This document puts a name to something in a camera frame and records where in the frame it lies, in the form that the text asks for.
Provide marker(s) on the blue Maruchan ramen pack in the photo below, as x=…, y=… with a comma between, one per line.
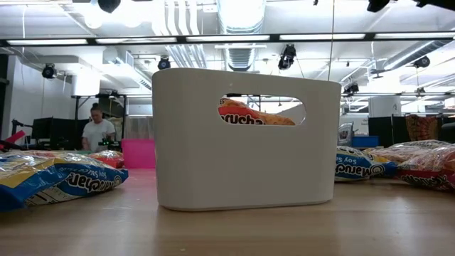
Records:
x=359, y=167
x=71, y=181

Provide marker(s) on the person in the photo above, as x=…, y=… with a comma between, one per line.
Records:
x=97, y=131

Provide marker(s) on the long ceiling light rail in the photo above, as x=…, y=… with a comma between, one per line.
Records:
x=227, y=37

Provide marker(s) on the black metal rack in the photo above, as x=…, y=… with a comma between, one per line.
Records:
x=76, y=106

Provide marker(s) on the black partition panel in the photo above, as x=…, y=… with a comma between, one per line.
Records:
x=385, y=129

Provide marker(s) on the white plastic bin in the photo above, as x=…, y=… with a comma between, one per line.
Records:
x=249, y=167

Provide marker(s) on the orange Maruchan ramen pack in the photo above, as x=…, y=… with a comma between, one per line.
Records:
x=245, y=115
x=110, y=159

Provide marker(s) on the pink plastic bin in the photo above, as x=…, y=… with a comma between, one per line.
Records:
x=138, y=153

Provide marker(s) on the red object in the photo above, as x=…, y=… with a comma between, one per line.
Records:
x=14, y=137

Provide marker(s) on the colourful patterned cloth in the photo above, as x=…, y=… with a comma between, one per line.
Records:
x=423, y=128

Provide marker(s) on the black computer monitors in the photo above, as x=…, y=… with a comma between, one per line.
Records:
x=57, y=132

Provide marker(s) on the silver ceiling air duct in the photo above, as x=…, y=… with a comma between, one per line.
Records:
x=241, y=58

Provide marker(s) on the black ceiling spotlight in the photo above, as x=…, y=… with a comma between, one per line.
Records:
x=49, y=71
x=163, y=63
x=422, y=62
x=287, y=57
x=352, y=88

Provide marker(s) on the red Maruchan ramen pack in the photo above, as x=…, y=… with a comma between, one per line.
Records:
x=430, y=170
x=409, y=149

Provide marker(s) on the black device with green lights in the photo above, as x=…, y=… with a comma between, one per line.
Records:
x=106, y=143

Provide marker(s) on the blue storage box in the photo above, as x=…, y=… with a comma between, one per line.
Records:
x=365, y=141

